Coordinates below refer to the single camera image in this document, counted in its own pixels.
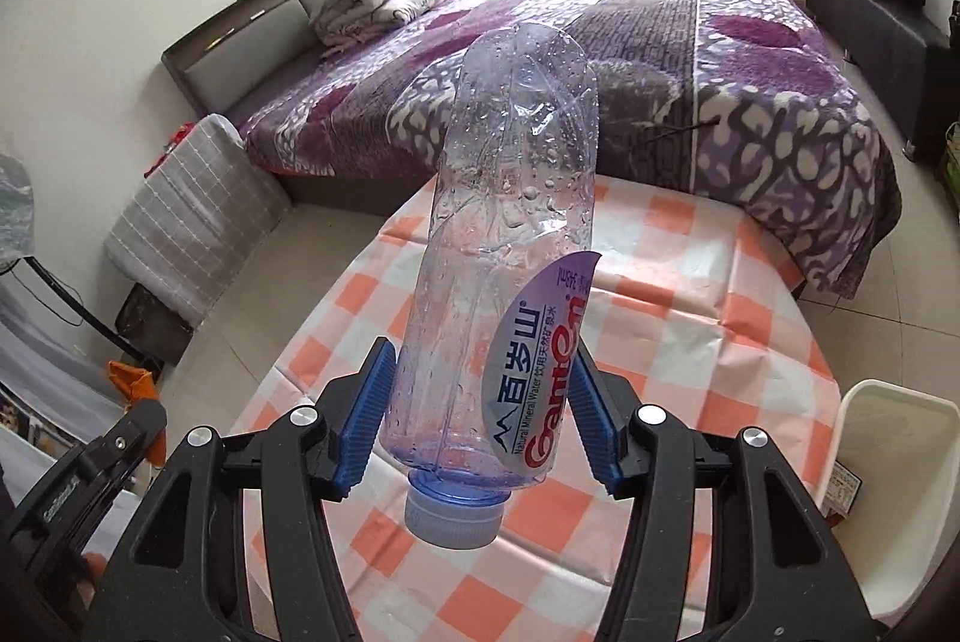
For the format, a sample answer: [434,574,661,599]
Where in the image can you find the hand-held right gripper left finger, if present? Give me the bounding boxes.
[90,338,398,642]

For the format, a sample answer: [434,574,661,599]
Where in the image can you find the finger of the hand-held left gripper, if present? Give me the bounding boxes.
[7,398,167,568]

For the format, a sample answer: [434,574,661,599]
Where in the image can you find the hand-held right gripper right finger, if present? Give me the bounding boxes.
[566,349,882,642]

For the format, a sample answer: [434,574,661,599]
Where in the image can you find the clear plastic water bottle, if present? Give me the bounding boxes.
[377,22,601,549]

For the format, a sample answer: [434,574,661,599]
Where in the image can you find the white plastic bin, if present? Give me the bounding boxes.
[821,383,960,624]

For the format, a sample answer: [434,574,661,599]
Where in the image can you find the orange cloth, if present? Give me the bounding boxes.
[105,361,166,463]

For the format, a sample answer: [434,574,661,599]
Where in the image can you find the orange white checkered tablecloth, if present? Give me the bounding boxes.
[79,173,845,642]

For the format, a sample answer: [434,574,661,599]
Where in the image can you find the black cabinet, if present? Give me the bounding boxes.
[116,286,192,365]

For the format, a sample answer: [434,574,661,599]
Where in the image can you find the black metal stand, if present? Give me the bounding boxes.
[0,252,143,362]

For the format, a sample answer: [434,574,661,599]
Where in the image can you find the red cloth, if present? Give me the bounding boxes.
[146,121,197,178]

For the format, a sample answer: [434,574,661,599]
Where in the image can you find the bed with purple cover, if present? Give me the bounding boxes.
[240,0,901,298]

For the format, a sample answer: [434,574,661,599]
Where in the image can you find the green white packs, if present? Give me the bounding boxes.
[937,121,960,193]

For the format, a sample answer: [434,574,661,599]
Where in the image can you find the black bench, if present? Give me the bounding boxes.
[802,0,950,155]

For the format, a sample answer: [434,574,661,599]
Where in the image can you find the dark wooden bed frame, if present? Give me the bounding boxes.
[161,0,391,215]

